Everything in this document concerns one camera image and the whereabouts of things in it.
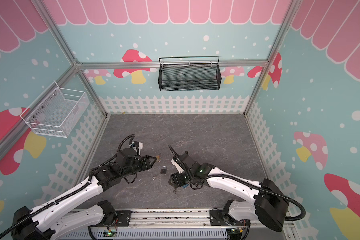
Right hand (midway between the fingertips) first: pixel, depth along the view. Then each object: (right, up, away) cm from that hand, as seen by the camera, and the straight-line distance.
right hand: (173, 180), depth 77 cm
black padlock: (-7, +2, +13) cm, 15 cm away
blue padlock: (+7, +1, -10) cm, 12 cm away
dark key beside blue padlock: (0, -8, +6) cm, 10 cm away
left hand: (-10, +9, 0) cm, 13 cm away
